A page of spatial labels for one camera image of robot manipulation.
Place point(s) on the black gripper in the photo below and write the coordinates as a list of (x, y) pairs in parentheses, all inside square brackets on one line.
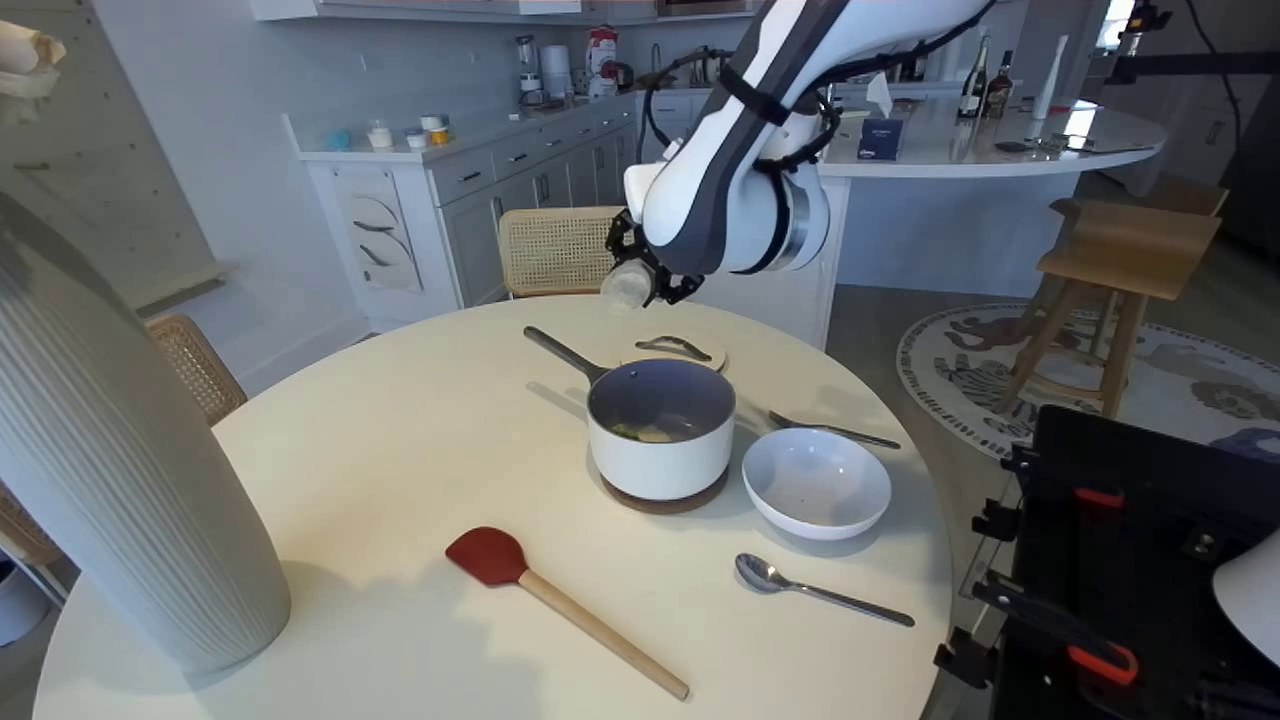
[(682, 280)]

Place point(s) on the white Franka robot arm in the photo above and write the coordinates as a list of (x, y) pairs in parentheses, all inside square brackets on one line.
[(775, 121)]

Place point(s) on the small white cup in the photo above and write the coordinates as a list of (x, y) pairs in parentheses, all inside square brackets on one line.
[(381, 134)]

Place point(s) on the wicker back chair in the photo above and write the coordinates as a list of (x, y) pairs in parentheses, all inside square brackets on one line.
[(201, 367), (562, 250)]

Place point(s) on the beige plate with spoon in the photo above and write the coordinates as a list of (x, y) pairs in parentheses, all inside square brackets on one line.
[(684, 353)]

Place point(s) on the red white appliance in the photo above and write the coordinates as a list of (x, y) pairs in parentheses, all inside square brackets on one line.
[(602, 66)]

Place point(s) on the white sideboard cabinet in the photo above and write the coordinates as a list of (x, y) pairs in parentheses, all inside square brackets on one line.
[(400, 225)]

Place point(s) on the yellow lidded jar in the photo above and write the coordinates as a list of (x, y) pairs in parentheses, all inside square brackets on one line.
[(437, 128)]

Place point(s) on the blue box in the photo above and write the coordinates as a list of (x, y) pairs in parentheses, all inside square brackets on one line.
[(882, 136)]

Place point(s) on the white bowl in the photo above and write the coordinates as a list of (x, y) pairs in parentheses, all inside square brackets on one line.
[(818, 487)]

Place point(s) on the white kitchen island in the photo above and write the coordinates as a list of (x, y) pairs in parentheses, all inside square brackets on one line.
[(962, 213)]

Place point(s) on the silver spoon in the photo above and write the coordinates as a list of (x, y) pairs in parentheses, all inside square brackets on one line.
[(763, 574)]

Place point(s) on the wooden bar stool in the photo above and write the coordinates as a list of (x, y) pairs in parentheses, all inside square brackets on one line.
[(1124, 262)]

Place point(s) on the beige pegboard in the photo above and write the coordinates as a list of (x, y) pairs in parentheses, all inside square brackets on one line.
[(94, 160)]

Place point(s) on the grey ribbed vase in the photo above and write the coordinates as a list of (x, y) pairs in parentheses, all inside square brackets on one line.
[(123, 492)]

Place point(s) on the round patterned rug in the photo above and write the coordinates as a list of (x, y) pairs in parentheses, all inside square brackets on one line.
[(1202, 387)]

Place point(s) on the black robot cart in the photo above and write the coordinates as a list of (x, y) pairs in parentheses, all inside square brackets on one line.
[(1147, 561)]

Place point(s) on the cream flowers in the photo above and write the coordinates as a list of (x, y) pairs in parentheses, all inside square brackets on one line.
[(26, 62)]

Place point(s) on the white wall shelf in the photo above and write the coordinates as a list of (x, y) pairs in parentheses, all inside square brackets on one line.
[(464, 10)]

